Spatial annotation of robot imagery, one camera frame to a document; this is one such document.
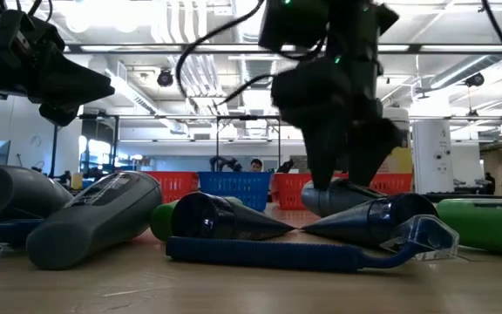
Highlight black metal frame stand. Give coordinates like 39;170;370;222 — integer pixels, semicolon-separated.
214;114;282;172
49;113;121;180

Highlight white round pillar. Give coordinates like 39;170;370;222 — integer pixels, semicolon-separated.
411;119;455;195

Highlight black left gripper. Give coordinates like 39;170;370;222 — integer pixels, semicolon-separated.
0;0;116;128

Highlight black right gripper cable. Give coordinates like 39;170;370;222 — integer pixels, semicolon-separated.
174;0;275;107

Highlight silver ceiling duct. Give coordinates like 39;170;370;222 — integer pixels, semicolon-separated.
428;21;502;91

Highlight blue razor with clear cap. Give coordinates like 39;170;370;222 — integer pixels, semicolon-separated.
165;214;460;274
0;217;46;272

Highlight red plastic basket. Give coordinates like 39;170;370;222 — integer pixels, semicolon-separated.
271;172;322;211
144;171;200;204
369;173;413;196

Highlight grey toiletry bottle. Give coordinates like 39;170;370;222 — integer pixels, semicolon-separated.
301;177;388;218
0;164;74;224
25;170;164;271

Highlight green toiletry bottle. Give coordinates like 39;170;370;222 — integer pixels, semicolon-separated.
435;198;502;256
149;195;246;243

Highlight black overhead rig beam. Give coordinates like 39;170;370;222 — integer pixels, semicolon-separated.
63;43;502;56

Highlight black side table edge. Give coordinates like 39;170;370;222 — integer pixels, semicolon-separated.
424;193;502;202

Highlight white yellow wipes canister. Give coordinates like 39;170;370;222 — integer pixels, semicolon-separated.
381;106;413;174

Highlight black ceiling camera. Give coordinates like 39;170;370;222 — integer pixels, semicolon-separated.
156;68;175;88
464;72;486;88

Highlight blue plastic basket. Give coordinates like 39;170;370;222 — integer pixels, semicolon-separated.
197;171;273;213

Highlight dark blue toiletry tube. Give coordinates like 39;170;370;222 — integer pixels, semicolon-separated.
171;191;296;242
302;192;439;249

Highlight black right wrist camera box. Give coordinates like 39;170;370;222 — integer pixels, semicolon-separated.
258;0;331;52

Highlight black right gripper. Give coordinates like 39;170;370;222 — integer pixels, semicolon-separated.
270;0;404;191

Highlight white ceiling duct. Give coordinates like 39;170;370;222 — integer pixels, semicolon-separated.
102;58;189;135

